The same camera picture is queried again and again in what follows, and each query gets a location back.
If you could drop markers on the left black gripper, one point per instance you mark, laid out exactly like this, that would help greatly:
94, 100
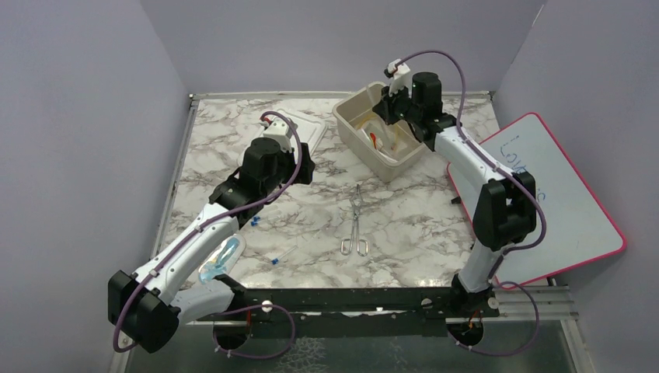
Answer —
304, 175

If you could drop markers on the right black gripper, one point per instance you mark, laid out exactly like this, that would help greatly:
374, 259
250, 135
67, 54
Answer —
383, 108

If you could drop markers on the metal crucible tongs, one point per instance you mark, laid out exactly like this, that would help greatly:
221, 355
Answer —
355, 242

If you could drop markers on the lone blue capped tube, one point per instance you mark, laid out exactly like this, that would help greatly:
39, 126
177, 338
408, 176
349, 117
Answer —
280, 257

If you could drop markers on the red plastic spoon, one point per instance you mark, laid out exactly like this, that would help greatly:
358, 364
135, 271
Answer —
374, 141

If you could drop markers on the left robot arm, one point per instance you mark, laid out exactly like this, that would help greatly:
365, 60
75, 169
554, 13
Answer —
143, 305

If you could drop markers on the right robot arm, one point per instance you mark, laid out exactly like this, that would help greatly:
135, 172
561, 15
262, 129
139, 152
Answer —
504, 214

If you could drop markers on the beige plastic bin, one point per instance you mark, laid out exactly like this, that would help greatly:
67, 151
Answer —
351, 111

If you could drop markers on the white bin lid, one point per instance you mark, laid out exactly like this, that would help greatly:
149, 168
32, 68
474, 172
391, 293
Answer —
310, 129

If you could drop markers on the blue goggles in bag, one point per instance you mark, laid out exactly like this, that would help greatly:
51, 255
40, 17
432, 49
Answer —
223, 259

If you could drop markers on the pink framed whiteboard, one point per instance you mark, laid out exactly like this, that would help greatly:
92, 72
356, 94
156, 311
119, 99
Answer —
572, 228

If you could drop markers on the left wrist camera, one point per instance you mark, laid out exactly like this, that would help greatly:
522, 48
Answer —
279, 131

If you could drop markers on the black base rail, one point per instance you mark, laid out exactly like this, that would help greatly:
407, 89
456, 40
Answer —
278, 313

